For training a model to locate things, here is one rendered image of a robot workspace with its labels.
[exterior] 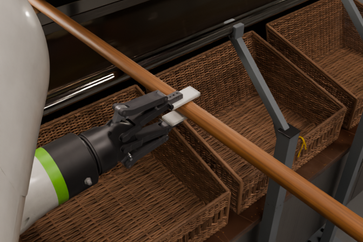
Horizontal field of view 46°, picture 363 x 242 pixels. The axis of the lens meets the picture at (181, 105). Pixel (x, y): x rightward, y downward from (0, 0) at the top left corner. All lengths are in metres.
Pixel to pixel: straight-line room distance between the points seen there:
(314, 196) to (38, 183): 0.39
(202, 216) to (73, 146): 0.65
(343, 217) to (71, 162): 0.39
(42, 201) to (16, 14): 0.47
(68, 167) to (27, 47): 0.46
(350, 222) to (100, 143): 0.38
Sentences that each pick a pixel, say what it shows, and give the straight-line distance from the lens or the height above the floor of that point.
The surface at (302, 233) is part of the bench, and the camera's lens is 1.89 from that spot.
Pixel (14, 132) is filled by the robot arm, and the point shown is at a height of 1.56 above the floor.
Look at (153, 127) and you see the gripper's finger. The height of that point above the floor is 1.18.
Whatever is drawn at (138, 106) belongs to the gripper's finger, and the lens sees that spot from 0.71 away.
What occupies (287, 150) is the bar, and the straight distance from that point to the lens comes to 1.16.
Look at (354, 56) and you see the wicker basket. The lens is 2.26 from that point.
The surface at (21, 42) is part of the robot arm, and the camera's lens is 0.21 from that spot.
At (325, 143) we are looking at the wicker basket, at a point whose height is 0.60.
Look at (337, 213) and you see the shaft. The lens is 0.65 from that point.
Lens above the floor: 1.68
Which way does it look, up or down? 38 degrees down
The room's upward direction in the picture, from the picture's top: straight up
